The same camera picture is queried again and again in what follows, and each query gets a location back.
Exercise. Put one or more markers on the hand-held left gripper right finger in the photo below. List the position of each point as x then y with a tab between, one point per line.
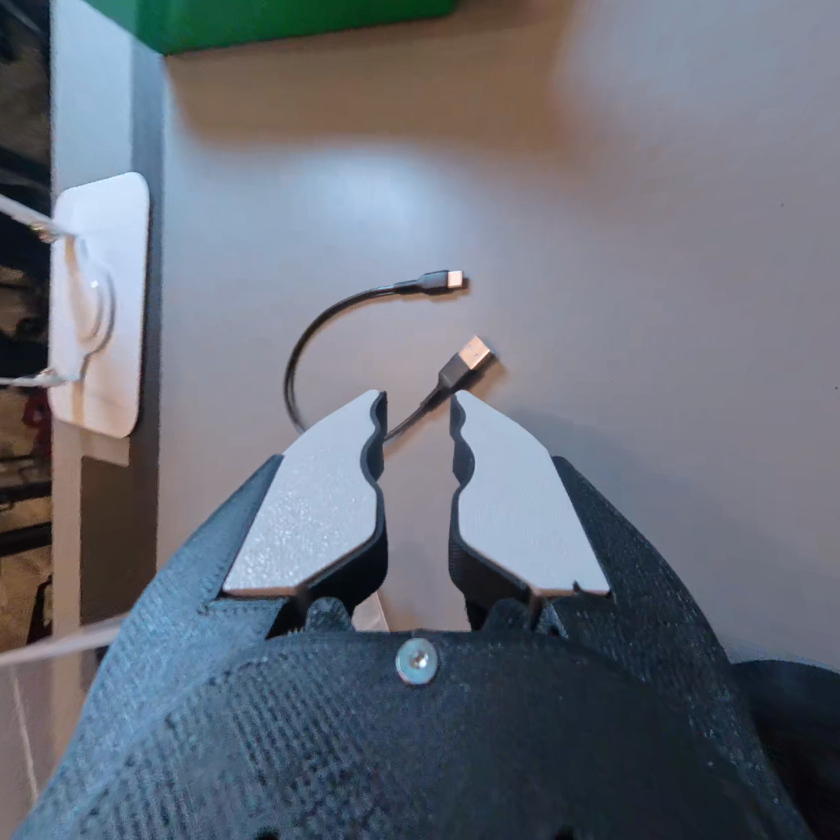
525	518

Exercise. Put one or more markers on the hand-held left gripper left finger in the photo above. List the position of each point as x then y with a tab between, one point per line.
308	518

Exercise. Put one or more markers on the green plastic bin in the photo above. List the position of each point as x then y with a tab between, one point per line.
262	23

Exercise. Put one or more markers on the black padded wrist rest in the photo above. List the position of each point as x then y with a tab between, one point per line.
800	722

